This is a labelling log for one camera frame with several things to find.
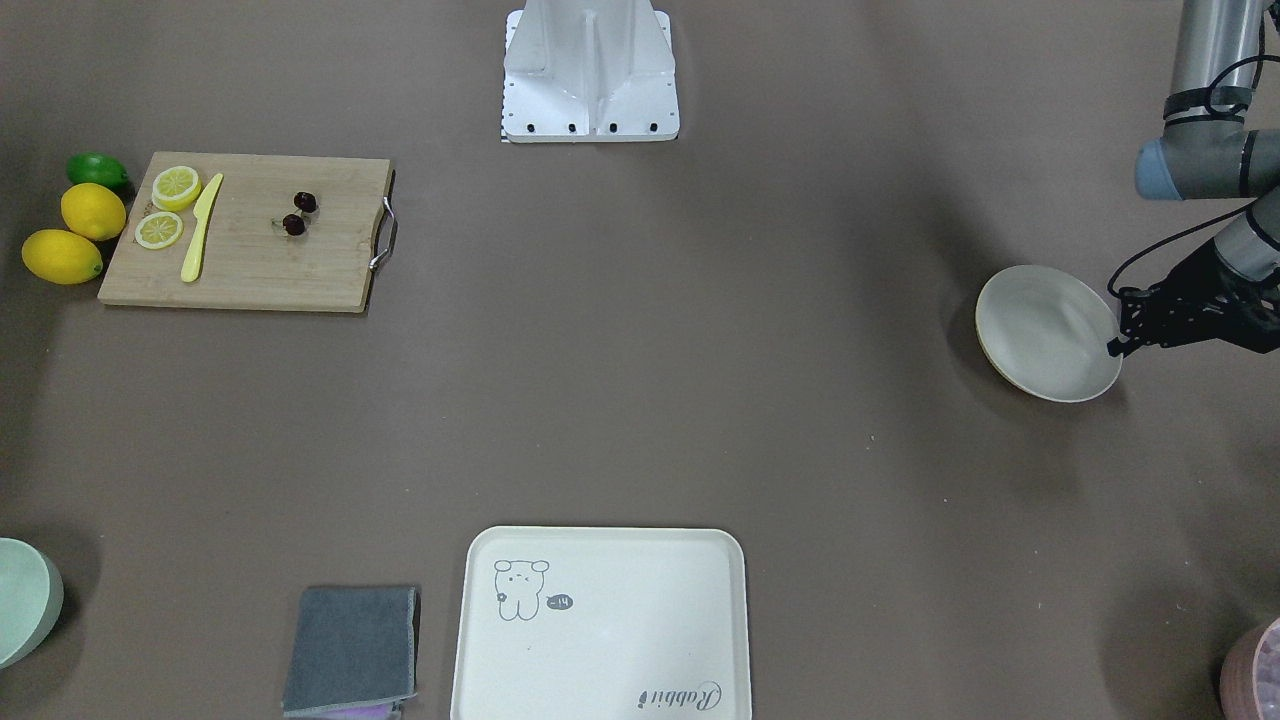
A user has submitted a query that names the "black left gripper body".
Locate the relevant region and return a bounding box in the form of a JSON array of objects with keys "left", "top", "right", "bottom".
[{"left": 1117, "top": 241, "right": 1279, "bottom": 354}]

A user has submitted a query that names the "beige round plate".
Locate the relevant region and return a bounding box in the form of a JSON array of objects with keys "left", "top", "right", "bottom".
[{"left": 974, "top": 265, "right": 1123, "bottom": 404}]

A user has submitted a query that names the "dark red cherry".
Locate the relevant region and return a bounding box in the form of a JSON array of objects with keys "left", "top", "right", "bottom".
[
  {"left": 271, "top": 213, "right": 308, "bottom": 237},
  {"left": 293, "top": 191, "right": 317, "bottom": 215}
]

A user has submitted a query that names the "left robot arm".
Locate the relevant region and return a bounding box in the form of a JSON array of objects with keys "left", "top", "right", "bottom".
[{"left": 1107, "top": 1, "right": 1279, "bottom": 357}]

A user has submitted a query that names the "white rabbit tray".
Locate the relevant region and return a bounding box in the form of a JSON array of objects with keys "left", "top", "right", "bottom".
[{"left": 451, "top": 527, "right": 753, "bottom": 719}]

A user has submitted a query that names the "pink bowl with ice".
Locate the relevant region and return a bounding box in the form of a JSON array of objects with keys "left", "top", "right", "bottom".
[{"left": 1219, "top": 618, "right": 1279, "bottom": 719}]

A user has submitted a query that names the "grey folded cloth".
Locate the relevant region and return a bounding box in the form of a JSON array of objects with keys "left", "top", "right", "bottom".
[{"left": 282, "top": 585, "right": 419, "bottom": 719}]

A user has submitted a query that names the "wooden cutting board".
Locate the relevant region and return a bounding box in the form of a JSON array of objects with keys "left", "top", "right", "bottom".
[{"left": 99, "top": 151, "right": 397, "bottom": 314}]

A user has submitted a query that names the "yellow plastic knife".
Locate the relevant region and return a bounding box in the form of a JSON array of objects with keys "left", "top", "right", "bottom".
[{"left": 180, "top": 173, "right": 224, "bottom": 283}]

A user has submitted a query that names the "upper lemon slice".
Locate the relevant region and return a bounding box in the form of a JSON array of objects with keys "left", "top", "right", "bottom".
[{"left": 150, "top": 165, "right": 204, "bottom": 214}]

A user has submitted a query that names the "lemon slice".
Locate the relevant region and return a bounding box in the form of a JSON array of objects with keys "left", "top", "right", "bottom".
[
  {"left": 150, "top": 165, "right": 204, "bottom": 214},
  {"left": 134, "top": 211, "right": 186, "bottom": 250}
]

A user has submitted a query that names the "lower lemon slice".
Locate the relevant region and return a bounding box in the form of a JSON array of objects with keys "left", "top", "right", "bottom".
[{"left": 134, "top": 211, "right": 186, "bottom": 250}]

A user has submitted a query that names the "yellow lemon near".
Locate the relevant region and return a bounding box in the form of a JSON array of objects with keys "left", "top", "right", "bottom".
[{"left": 59, "top": 183, "right": 127, "bottom": 243}]

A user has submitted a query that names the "yellow lemon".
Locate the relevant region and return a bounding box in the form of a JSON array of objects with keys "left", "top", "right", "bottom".
[
  {"left": 20, "top": 229, "right": 105, "bottom": 284},
  {"left": 59, "top": 183, "right": 127, "bottom": 243}
]

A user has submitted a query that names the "green lime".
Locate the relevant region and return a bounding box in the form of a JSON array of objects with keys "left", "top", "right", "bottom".
[{"left": 64, "top": 152, "right": 131, "bottom": 192}]

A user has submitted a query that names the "yellow lemon far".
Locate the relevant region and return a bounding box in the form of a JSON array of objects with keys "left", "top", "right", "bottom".
[{"left": 20, "top": 229, "right": 105, "bottom": 284}]

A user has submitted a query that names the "mint green bowl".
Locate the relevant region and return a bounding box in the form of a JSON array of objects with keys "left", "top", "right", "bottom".
[{"left": 1, "top": 538, "right": 64, "bottom": 669}]

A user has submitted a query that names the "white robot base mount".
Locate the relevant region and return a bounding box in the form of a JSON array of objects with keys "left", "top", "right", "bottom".
[{"left": 500, "top": 1, "right": 681, "bottom": 143}]

